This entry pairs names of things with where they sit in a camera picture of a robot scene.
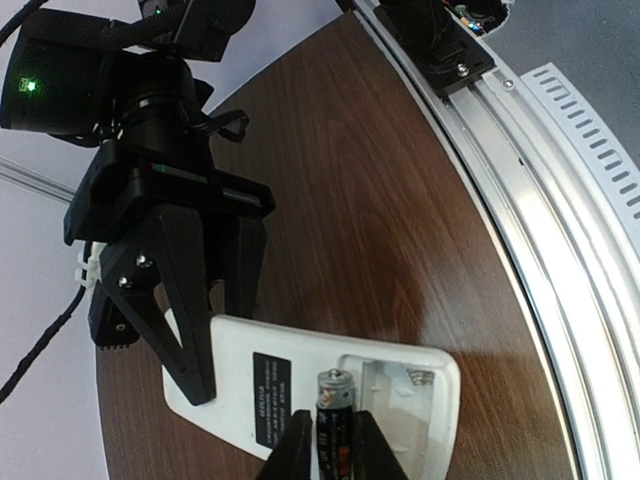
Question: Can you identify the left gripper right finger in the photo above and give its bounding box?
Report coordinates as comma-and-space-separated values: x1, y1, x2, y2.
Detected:
352, 411, 408, 480

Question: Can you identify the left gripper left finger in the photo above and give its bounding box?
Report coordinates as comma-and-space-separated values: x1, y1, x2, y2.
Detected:
255, 410, 313, 480

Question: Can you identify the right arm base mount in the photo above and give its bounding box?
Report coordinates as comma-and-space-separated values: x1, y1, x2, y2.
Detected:
373, 0, 509, 98

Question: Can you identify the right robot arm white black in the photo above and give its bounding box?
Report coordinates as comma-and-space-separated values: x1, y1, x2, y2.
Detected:
1, 1, 275, 405

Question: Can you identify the white remote control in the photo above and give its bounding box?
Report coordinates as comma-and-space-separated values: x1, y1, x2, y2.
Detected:
163, 315, 460, 479

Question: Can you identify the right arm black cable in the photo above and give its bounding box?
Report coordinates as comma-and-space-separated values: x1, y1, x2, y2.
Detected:
0, 287, 89, 406

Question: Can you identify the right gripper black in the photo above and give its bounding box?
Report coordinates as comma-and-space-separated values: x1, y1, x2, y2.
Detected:
63, 142, 276, 405

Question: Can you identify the curved aluminium front rail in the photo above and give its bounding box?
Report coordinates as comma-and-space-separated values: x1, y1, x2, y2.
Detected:
356, 1, 639, 479

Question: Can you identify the black AAA battery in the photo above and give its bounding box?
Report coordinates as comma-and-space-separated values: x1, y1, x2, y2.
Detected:
316, 368, 355, 479

